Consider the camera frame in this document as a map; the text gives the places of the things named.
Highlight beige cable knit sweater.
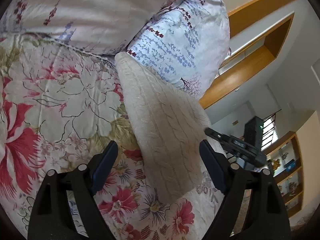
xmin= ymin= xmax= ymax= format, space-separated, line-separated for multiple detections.
xmin=115 ymin=52 xmax=211 ymax=204

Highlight window with bars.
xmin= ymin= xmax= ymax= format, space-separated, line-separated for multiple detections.
xmin=261 ymin=113 xmax=279 ymax=151

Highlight floral bed cover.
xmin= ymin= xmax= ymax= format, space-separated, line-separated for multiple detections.
xmin=1 ymin=33 xmax=223 ymax=239

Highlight wooden headboard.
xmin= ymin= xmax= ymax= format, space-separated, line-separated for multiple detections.
xmin=200 ymin=0 xmax=295 ymax=109

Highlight white pillow blue floral print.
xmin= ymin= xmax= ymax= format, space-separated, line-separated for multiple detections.
xmin=127 ymin=0 xmax=230 ymax=99

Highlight white floral pillow red sprigs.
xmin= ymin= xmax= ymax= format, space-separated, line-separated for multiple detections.
xmin=1 ymin=0 xmax=176 ymax=55

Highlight wooden wall shelf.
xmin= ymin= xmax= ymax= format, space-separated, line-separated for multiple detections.
xmin=263 ymin=131 xmax=304 ymax=218

